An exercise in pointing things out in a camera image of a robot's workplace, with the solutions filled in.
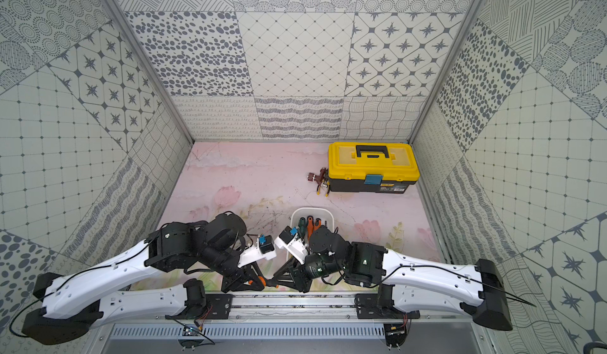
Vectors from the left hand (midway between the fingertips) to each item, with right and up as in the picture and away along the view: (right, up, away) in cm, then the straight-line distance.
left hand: (265, 276), depth 59 cm
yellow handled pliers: (+17, +21, +45) cm, 53 cm away
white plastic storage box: (+17, +9, +31) cm, 36 cm away
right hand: (+3, -2, +1) cm, 4 cm away
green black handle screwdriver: (+8, +4, +31) cm, 32 cm away
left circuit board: (-25, -23, +12) cm, 36 cm away
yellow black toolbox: (+36, +27, +30) cm, 54 cm away
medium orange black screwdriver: (+14, +5, +31) cm, 35 cm away
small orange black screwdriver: (+1, -1, 0) cm, 2 cm away
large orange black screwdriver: (+11, +4, +31) cm, 33 cm away
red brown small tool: (+12, +22, +45) cm, 52 cm away
